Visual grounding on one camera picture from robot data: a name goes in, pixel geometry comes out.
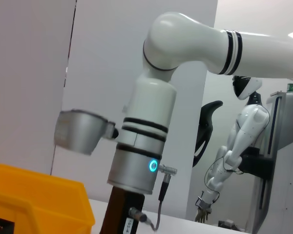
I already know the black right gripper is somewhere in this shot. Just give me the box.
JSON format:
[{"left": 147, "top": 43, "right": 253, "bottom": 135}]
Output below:
[{"left": 101, "top": 186, "right": 145, "bottom": 234}]

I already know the black mesh pen holder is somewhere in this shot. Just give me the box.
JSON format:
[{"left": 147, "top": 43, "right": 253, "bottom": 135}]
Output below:
[{"left": 0, "top": 215, "right": 15, "bottom": 234}]

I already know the yellow plastic storage bin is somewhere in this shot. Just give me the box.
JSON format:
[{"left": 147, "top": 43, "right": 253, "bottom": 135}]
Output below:
[{"left": 0, "top": 163, "right": 96, "bottom": 234}]

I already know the white humanoid robot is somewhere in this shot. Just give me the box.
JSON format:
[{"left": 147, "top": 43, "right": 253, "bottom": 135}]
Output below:
[{"left": 195, "top": 75, "right": 271, "bottom": 222}]

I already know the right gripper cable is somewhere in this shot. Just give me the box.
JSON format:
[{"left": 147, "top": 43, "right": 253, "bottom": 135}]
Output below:
[{"left": 128, "top": 164, "right": 178, "bottom": 231}]

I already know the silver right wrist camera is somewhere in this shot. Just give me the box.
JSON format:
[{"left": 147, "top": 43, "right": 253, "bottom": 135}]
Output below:
[{"left": 54, "top": 109, "right": 119, "bottom": 156}]

